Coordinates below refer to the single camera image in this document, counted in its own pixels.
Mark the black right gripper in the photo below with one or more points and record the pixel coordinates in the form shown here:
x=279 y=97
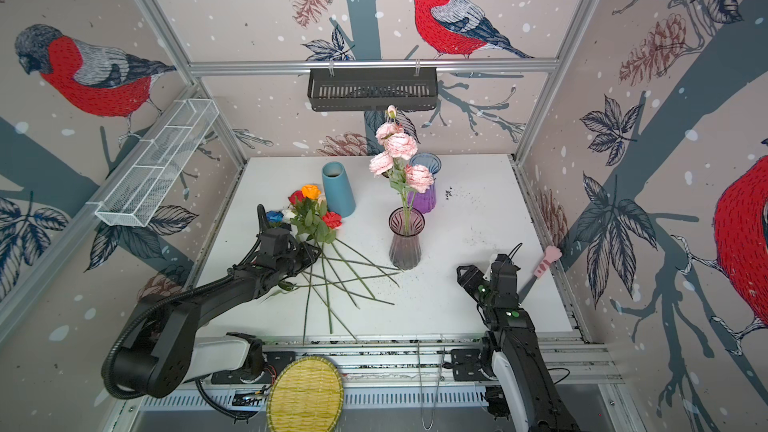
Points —
x=470 y=277

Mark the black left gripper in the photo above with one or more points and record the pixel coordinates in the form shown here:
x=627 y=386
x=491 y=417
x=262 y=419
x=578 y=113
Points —
x=310 y=255

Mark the blue rose flower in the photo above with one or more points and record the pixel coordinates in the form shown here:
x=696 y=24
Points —
x=274 y=217

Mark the smoky pink glass vase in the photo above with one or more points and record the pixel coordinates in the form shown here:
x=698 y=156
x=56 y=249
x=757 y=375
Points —
x=405 y=251

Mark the pink carnation flower stem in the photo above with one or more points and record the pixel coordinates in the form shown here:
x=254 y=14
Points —
x=418 y=179

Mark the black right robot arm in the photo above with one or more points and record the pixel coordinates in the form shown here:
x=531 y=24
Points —
x=509 y=353

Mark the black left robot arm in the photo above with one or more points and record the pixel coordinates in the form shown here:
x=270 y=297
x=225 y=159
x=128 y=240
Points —
x=159 y=348

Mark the teal ceramic vase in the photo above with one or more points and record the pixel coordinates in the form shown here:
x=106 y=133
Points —
x=338 y=190

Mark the blue purple glass vase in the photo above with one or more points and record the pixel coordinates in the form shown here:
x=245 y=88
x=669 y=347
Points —
x=426 y=202

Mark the dark red rose flower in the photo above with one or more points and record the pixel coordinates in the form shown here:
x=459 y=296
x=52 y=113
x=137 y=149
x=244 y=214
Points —
x=296 y=197

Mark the orange rose flower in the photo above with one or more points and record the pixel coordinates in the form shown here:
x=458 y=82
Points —
x=311 y=191

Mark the pink silicone spatula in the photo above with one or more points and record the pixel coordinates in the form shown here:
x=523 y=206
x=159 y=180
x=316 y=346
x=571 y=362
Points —
x=552 y=254

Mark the yellow woven round mat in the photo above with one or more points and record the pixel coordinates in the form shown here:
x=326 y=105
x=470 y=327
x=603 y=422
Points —
x=308 y=395

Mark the white mesh wall shelf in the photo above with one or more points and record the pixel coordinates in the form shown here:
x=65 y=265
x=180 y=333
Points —
x=139 y=192

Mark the black hanging wire basket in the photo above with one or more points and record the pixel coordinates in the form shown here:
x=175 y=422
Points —
x=373 y=89

